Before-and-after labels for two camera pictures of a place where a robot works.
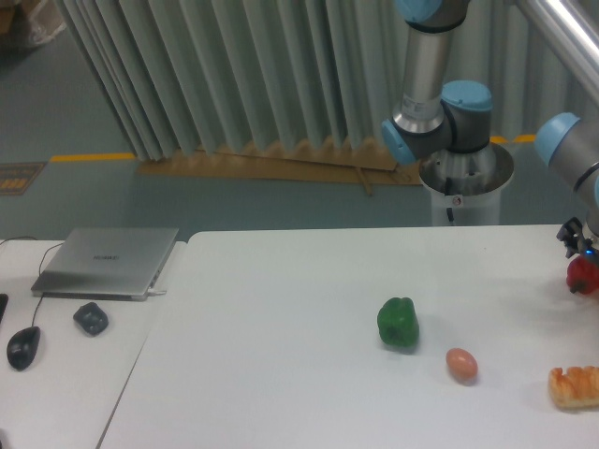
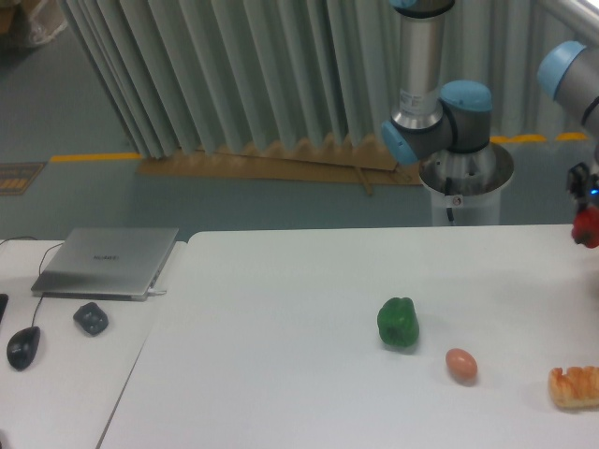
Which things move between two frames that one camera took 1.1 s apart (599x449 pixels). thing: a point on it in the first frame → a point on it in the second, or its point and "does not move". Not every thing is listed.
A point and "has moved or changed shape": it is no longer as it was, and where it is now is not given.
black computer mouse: [21, 347] does not move
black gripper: [572, 235] → [581, 182]
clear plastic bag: [45, 21] does not move
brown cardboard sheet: [313, 160] does not move
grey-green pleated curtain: [185, 78] does not move
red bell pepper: [582, 274] has moved or changed shape
